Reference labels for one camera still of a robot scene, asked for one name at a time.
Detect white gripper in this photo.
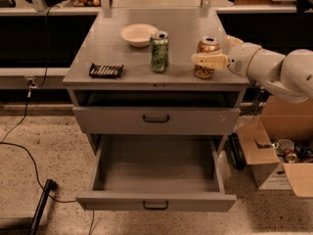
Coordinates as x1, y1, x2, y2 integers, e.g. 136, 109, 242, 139
191, 35, 261, 77

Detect orange soda can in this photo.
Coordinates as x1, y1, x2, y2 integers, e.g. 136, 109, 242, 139
195, 36, 222, 79

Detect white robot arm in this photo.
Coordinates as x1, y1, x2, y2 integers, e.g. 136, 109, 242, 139
191, 36, 313, 103

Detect green soda can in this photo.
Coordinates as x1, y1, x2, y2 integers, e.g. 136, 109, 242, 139
150, 30, 169, 73

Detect grey drawer cabinet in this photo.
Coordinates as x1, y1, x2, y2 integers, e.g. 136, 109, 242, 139
64, 8, 248, 150

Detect closed grey upper drawer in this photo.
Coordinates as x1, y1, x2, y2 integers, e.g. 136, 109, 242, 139
73, 107, 240, 135

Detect open grey lower drawer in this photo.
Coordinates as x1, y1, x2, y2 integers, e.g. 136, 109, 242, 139
77, 135, 237, 212

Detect white bowl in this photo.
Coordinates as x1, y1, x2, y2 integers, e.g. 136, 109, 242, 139
120, 23, 157, 48

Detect cardboard box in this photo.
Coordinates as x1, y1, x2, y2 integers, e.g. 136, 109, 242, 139
237, 96, 313, 197

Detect black chocolate bar tray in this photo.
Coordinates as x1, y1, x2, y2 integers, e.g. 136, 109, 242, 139
89, 64, 124, 78

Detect cans inside box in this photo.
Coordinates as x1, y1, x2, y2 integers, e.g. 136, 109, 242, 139
272, 139, 313, 164

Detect black metal leg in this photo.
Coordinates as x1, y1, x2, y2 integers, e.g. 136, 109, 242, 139
27, 179, 57, 235

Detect black floor cable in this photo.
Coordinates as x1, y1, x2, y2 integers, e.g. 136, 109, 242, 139
0, 3, 96, 235

